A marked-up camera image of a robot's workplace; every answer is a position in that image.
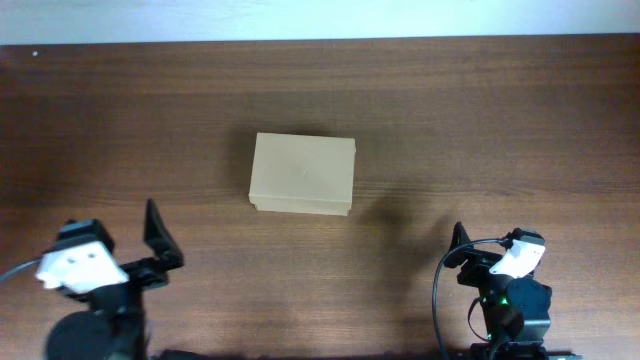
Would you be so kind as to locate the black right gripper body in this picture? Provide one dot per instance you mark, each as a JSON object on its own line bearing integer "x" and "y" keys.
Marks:
{"x": 476, "y": 262}

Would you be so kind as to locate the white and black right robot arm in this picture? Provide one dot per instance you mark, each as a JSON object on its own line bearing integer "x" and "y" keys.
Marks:
{"x": 514, "y": 305}

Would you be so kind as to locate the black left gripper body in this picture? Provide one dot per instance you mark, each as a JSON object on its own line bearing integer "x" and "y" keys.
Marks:
{"x": 142, "y": 272}

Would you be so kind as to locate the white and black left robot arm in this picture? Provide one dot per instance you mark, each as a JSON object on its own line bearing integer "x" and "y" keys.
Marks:
{"x": 112, "y": 327}

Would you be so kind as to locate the brown cardboard box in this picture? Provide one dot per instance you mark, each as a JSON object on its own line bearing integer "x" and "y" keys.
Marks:
{"x": 303, "y": 174}

